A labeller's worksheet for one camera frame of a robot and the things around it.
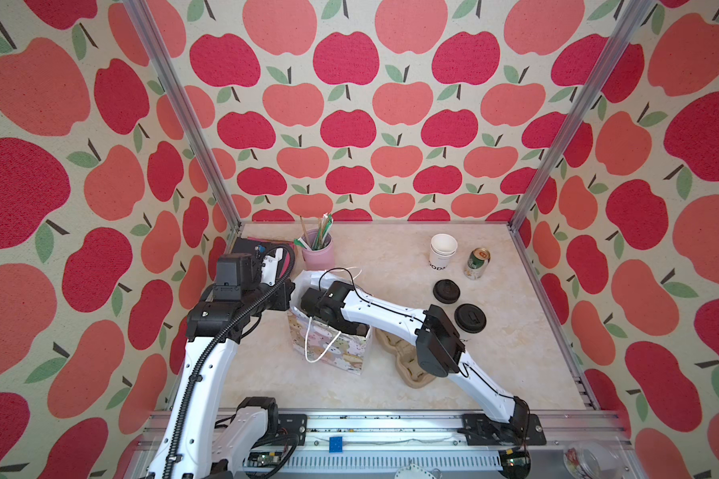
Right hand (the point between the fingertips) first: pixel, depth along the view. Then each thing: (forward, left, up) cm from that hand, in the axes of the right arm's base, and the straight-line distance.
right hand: (345, 344), depth 86 cm
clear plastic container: (-21, -63, -3) cm, 66 cm away
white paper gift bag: (-5, +5, +13) cm, 15 cm away
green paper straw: (+33, +10, +17) cm, 38 cm away
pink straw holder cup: (+25, +12, +7) cm, 29 cm away
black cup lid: (+23, -32, -3) cm, 40 cm away
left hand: (+4, +11, +24) cm, 26 cm away
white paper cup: (+34, -29, +7) cm, 46 cm away
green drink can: (+30, -41, +5) cm, 51 cm away
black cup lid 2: (+8, -35, +8) cm, 37 cm away
